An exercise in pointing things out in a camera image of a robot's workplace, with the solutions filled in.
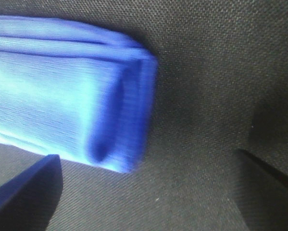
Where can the blue microfiber towel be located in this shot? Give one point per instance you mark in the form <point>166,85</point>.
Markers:
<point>76,90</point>

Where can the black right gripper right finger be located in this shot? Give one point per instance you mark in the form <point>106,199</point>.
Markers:
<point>260,192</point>

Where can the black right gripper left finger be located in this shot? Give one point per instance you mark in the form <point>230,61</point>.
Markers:
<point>29,200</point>

